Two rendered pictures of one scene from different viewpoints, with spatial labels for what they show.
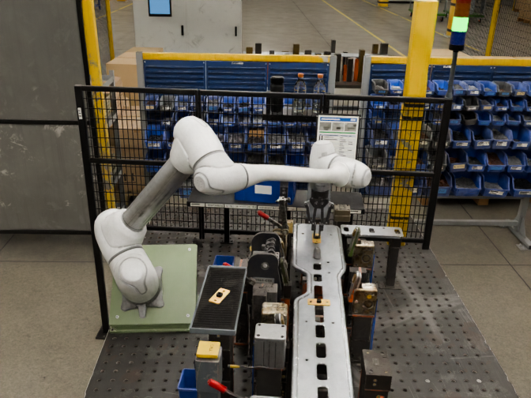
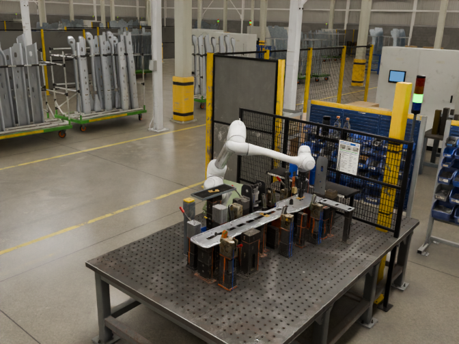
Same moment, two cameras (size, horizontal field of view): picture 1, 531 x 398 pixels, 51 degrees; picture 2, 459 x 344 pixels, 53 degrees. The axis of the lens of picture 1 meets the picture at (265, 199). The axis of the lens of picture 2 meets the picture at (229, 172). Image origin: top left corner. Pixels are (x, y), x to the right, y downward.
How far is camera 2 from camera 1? 239 cm
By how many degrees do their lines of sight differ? 38
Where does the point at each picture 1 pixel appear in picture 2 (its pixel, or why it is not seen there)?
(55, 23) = (265, 79)
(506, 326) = not seen: outside the picture
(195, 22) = not seen: hidden behind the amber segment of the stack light
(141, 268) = (212, 183)
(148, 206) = (220, 157)
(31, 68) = (251, 100)
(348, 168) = (301, 158)
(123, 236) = (212, 169)
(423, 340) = (326, 262)
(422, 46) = (397, 108)
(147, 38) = (384, 97)
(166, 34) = not seen: hidden behind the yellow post
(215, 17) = (436, 87)
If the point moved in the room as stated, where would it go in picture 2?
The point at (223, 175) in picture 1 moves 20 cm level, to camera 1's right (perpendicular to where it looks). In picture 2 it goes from (234, 145) to (254, 149)
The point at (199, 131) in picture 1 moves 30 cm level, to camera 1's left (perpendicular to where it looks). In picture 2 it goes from (235, 126) to (209, 120)
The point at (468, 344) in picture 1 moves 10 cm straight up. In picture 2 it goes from (346, 271) to (348, 259)
